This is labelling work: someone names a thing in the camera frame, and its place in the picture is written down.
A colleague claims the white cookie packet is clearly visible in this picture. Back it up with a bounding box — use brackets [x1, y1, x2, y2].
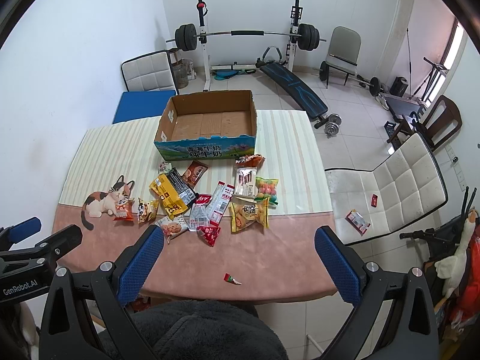
[154, 215, 189, 244]

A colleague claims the yellow panda snack bag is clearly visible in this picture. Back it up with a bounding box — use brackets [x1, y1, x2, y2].
[137, 198, 160, 224]

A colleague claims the long red white pack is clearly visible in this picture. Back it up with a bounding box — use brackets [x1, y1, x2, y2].
[206, 181, 234, 227]

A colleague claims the small pale snack packet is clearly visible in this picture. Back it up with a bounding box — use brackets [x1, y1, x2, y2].
[158, 162, 173, 174]

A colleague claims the brown cookie packet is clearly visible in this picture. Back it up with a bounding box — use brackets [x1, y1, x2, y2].
[181, 160, 208, 189]

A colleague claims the colourful candy bag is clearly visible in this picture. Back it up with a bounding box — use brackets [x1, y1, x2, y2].
[255, 176, 278, 206]

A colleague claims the yellow biscuit bag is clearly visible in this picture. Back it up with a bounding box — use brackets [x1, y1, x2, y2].
[229, 198, 269, 233]

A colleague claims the white chocolate wafer pack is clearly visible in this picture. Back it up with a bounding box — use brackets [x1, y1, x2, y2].
[234, 167, 257, 198]

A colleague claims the orange chip bag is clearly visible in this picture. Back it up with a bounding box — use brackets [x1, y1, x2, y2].
[235, 154, 265, 168]

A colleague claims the orange panda snack bag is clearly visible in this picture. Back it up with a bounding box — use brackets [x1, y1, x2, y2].
[114, 198, 134, 222]

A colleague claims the red triangular chocolate pack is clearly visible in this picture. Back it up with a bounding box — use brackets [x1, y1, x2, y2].
[197, 226, 221, 247]

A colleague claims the red white jerky pack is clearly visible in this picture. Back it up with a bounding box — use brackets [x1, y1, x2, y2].
[189, 194, 212, 232]

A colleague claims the black snack pack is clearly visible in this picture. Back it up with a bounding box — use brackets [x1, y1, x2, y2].
[166, 167, 199, 208]

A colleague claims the red white packet on chair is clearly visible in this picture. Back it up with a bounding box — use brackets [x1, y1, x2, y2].
[345, 210, 371, 236]

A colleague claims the white padded chair right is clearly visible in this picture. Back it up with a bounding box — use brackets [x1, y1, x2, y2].
[325, 133, 448, 245]

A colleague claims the white padded chair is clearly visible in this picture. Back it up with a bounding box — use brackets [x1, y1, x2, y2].
[120, 49, 178, 94]
[325, 133, 448, 245]

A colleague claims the white plush goose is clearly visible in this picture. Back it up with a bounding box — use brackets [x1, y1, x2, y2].
[434, 210, 478, 299]

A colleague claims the black fleece clothing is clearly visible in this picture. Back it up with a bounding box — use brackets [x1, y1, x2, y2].
[97, 299, 290, 360]

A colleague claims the small red green wrapper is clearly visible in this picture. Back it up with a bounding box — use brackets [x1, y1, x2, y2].
[224, 273, 242, 285]

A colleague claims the striped cat table mat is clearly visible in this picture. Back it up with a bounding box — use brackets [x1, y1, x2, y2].
[53, 110, 335, 303]

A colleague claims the chrome dumbbell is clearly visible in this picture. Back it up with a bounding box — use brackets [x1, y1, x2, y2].
[324, 114, 342, 137]

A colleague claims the dark wooden chair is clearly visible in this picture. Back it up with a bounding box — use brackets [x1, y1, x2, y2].
[386, 95, 463, 152]

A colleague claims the open cardboard box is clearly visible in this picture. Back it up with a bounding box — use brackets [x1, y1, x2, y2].
[154, 90, 257, 162]

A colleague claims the small barbell on floor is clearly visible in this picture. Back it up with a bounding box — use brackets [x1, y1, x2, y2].
[345, 74, 386, 97]

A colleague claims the black speaker box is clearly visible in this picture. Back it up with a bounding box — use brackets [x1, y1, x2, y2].
[389, 76, 408, 97]

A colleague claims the white padded chair left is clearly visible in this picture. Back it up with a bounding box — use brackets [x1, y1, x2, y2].
[120, 49, 178, 94]

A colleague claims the clear water jug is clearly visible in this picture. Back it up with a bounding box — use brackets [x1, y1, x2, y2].
[172, 59, 189, 89]

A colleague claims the grey folding chair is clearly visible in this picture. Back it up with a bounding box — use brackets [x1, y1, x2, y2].
[319, 26, 361, 86]

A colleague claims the barbell with black plates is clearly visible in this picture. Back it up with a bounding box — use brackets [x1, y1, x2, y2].
[166, 24, 326, 51]

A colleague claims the white barbell rack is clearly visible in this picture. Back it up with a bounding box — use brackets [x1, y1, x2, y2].
[196, 0, 317, 92]

